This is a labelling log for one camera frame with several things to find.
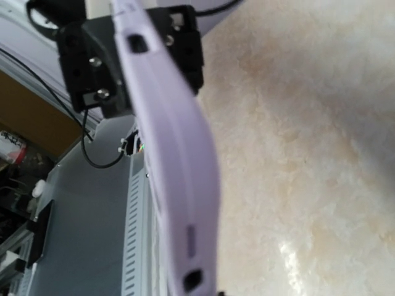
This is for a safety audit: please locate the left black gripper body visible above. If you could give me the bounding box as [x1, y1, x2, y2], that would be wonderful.
[57, 5, 204, 118]

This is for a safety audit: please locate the lavender phone case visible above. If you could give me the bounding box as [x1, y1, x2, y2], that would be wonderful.
[112, 1, 220, 295]

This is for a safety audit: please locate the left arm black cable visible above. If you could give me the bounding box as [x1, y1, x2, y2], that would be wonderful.
[80, 0, 241, 170]

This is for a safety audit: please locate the front aluminium rail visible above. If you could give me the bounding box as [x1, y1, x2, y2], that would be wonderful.
[122, 120, 173, 296]

